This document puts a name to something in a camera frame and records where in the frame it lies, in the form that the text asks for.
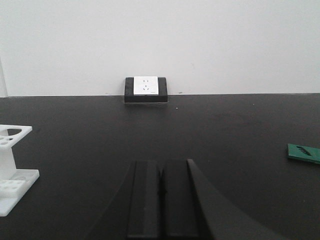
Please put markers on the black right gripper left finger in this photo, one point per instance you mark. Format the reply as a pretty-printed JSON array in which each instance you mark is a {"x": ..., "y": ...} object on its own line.
[{"x": 134, "y": 212}]

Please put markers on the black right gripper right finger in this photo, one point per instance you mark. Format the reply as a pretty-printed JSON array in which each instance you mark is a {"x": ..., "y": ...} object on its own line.
[{"x": 195, "y": 210}]

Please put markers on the white test tube rack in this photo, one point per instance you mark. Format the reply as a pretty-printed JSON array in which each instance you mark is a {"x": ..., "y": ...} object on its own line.
[{"x": 14, "y": 182}]

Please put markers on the white socket on black base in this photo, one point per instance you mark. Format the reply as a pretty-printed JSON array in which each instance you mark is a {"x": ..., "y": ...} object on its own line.
[{"x": 145, "y": 89}]

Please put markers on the green flat plate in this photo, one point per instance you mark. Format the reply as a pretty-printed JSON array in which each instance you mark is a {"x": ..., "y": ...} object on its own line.
[{"x": 303, "y": 153}]

